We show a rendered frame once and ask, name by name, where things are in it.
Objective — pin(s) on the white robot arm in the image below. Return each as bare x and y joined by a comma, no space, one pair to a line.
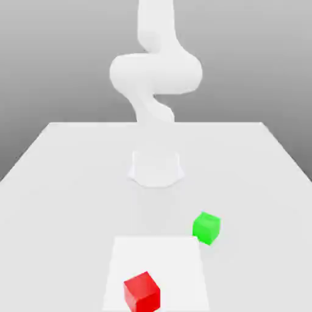
156,73

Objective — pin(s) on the small green cube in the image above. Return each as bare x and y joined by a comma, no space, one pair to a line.
206,228

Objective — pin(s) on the small red cube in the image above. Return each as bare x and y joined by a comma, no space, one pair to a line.
141,292

